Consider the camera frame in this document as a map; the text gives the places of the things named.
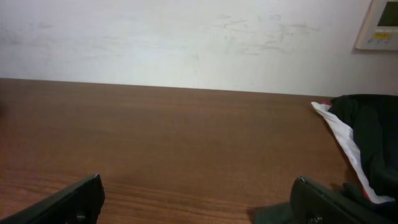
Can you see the white t-shirt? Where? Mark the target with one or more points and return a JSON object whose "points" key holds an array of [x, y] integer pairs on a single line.
{"points": [[344, 136]]}

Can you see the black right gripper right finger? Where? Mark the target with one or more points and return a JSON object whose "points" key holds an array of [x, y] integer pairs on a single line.
{"points": [[314, 203]]}

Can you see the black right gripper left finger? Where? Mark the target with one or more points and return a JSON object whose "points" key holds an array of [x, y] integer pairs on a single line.
{"points": [[80, 202]]}

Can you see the dark green Nike t-shirt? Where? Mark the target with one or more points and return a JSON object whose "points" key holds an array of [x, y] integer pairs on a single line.
{"points": [[373, 119]]}

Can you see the white wall control panel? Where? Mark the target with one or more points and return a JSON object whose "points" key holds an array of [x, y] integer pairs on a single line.
{"points": [[379, 29]]}

